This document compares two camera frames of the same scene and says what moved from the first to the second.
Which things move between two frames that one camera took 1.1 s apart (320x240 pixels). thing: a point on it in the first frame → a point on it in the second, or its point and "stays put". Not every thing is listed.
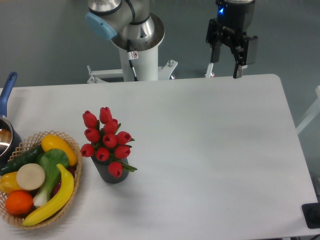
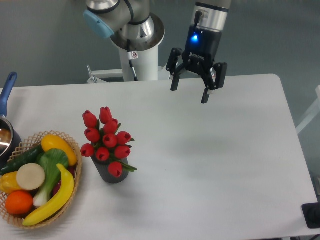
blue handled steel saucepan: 10,141 stays put
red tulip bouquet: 106,144 stays put
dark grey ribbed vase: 102,167 stays put
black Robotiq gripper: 234,19 → 203,48
